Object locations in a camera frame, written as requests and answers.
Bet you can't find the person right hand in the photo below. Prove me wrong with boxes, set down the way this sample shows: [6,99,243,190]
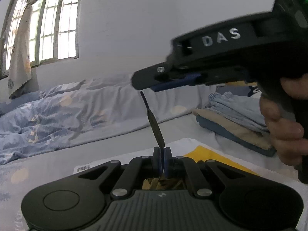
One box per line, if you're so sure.
[259,74,307,166]

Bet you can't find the panda print pillow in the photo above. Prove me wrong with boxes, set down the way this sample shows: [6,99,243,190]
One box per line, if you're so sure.
[216,81,261,99]

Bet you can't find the folded light blue jeans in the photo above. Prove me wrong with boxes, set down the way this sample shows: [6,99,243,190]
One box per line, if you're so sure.
[205,92,268,133]

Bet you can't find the patterned window curtain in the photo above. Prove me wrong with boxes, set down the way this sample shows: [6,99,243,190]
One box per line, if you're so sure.
[8,0,38,99]

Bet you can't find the white yellow plastic mailer bag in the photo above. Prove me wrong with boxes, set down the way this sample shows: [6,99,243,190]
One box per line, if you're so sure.
[73,136,297,180]

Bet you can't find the window with bars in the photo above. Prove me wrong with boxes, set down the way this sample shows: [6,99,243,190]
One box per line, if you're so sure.
[1,0,81,78]

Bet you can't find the beige brown sneaker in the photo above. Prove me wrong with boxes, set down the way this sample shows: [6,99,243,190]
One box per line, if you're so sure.
[142,177,185,190]

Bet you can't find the folded beige garment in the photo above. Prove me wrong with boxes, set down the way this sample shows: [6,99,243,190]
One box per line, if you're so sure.
[193,109,270,144]

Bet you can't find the blue printed bed sheet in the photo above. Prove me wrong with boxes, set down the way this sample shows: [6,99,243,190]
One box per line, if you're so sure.
[1,114,298,230]

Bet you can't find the crumpled blue duvet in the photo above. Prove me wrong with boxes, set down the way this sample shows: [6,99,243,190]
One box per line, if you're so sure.
[1,74,216,165]

